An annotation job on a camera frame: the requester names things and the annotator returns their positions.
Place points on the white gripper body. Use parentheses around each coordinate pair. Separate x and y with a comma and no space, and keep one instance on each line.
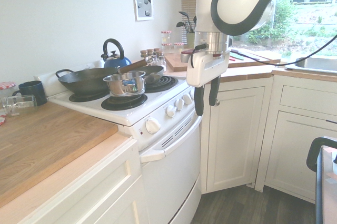
(205,69)

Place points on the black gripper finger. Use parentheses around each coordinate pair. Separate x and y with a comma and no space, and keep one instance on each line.
(214,91)
(199,101)

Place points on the wooden cutting board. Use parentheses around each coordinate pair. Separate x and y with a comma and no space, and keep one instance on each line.
(179,62)

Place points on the green utensil holder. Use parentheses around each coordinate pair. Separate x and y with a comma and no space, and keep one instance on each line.
(190,39)

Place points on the green knife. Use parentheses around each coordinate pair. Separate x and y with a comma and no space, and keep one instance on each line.
(236,57)

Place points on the glass jar red lid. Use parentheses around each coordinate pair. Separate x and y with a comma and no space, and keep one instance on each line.
(166,48)
(178,48)

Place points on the metal lid glass shaker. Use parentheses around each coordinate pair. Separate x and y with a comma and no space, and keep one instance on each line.
(161,59)
(154,61)

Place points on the purple knife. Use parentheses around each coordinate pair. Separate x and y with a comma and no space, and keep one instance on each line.
(251,56)

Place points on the white corner cabinet door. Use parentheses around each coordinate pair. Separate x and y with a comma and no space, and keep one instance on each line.
(237,134)

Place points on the tall glass jar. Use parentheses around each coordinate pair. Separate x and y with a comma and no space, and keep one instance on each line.
(166,37)

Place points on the black ladle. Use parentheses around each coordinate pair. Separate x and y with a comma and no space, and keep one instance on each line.
(181,24)

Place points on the cork lid spice jar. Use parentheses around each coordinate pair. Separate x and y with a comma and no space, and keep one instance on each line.
(143,53)
(150,52)
(157,51)

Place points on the large white stove knob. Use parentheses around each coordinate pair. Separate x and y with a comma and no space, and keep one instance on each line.
(152,125)

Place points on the black spatula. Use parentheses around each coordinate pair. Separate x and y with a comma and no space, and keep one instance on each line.
(184,17)

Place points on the white electric stove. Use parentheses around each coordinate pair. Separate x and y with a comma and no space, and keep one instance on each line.
(137,108)

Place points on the stainless steel saucepan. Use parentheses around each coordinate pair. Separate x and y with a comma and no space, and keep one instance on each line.
(126,84)

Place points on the small grey shapes print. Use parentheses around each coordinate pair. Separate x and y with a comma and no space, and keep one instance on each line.
(143,4)

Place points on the white sink cabinet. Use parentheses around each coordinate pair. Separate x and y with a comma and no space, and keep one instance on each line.
(297,142)

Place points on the white stove bottom drawer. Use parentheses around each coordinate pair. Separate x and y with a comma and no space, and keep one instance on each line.
(189,203)

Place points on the stainless steel sink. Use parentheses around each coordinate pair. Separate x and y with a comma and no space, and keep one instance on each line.
(316,63)

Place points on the black wok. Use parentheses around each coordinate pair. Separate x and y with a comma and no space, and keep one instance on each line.
(84,79)

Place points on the white drawer cabinet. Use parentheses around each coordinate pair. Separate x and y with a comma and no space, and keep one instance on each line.
(92,187)

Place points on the large wooden counter board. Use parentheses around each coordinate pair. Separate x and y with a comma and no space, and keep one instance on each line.
(47,140)

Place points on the dark blue mug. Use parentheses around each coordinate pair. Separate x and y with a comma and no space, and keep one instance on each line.
(33,91)

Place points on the empty clear glass jar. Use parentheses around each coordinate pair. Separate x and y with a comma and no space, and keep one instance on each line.
(19,104)

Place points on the jar with red checkered lid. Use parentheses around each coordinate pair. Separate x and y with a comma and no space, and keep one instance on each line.
(6,90)

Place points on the loose red checkered lid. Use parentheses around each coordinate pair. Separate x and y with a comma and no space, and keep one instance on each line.
(2,118)

